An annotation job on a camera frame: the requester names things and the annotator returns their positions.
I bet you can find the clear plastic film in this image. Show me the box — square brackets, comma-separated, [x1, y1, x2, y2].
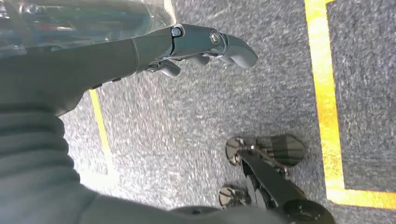
[0, 0, 177, 52]

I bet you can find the yellow floor tape square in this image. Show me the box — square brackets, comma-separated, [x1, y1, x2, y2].
[304, 0, 396, 211]

